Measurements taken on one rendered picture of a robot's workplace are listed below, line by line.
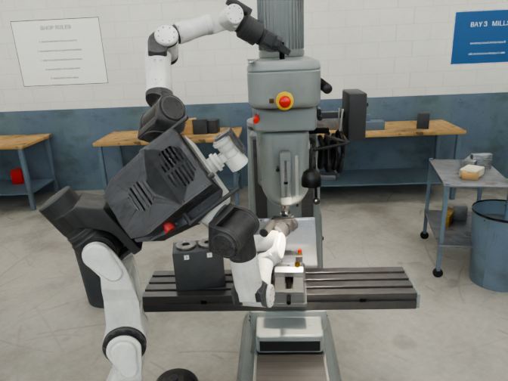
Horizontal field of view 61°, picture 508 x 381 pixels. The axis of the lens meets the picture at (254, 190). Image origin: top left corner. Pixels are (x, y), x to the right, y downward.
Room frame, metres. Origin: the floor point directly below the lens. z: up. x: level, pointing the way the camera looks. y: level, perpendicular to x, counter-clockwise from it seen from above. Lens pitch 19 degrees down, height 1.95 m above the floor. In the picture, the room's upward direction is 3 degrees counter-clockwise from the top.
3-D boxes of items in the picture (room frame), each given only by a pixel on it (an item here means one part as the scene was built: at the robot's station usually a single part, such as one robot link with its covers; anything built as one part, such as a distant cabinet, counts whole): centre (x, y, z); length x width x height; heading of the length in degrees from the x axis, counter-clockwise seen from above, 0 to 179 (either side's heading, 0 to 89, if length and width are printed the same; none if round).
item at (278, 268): (1.66, -0.14, 1.01); 0.12 x 0.06 x 0.04; 84
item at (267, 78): (1.73, -0.13, 1.81); 0.47 x 0.26 x 0.16; 177
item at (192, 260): (1.74, 0.26, 1.02); 0.22 x 0.12 x 0.20; 97
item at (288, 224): (1.63, -0.10, 1.22); 0.13 x 0.12 x 0.10; 69
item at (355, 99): (2.00, -0.49, 1.62); 0.20 x 0.09 x 0.21; 177
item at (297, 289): (1.69, -0.14, 0.97); 0.35 x 0.15 x 0.11; 174
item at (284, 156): (1.61, -0.13, 1.44); 0.04 x 0.04 x 0.21; 87
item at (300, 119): (1.76, -0.14, 1.68); 0.34 x 0.24 x 0.10; 177
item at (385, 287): (1.72, -0.08, 0.88); 1.24 x 0.23 x 0.08; 87
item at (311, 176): (1.50, -0.21, 1.48); 0.07 x 0.07 x 0.06
